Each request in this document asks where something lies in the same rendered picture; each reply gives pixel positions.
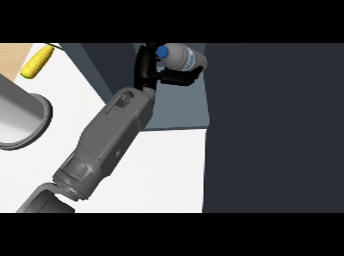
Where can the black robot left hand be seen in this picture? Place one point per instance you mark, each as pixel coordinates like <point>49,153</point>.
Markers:
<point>144,71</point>

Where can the clear blue-capped water bottle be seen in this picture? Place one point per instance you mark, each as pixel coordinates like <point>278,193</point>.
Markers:
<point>182,56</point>

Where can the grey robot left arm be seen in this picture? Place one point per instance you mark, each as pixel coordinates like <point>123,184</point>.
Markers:
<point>113,130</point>

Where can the grey open cabinet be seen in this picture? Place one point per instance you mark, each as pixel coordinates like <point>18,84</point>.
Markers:
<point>179,106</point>

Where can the dark grey cabinet door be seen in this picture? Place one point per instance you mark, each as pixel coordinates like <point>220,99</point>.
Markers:
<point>282,130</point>

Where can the yellow corn cob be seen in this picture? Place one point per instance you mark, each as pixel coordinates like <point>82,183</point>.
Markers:
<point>37,63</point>

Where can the pale wooden cutting board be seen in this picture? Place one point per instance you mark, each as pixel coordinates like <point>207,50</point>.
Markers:
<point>2,55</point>

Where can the pale grey rimmed cylinder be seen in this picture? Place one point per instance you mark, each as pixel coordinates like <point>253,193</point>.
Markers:
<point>6,110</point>

